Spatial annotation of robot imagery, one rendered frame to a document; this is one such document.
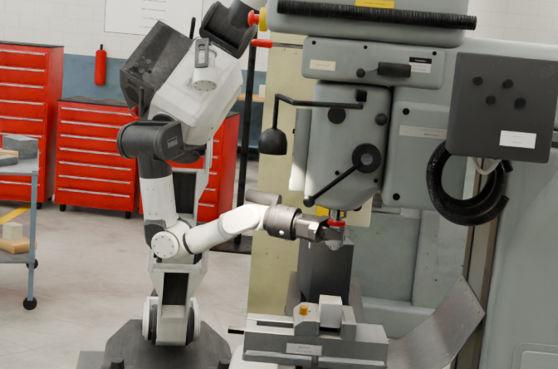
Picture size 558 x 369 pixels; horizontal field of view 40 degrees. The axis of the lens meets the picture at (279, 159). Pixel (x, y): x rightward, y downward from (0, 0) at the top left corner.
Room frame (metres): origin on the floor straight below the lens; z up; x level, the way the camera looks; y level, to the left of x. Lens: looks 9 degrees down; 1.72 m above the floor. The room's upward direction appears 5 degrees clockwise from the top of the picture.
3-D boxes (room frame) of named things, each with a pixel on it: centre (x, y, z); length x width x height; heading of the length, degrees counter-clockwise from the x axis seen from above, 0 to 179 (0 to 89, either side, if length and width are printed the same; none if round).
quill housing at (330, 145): (1.92, -0.17, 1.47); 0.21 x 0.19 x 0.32; 178
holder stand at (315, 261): (2.26, -0.16, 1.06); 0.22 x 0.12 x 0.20; 9
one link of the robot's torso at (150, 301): (2.63, 0.34, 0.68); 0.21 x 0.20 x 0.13; 10
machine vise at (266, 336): (1.79, -0.13, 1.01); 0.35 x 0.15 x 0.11; 91
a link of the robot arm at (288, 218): (1.96, -0.08, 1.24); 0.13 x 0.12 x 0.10; 157
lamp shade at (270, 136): (1.86, 0.02, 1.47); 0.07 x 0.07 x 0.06
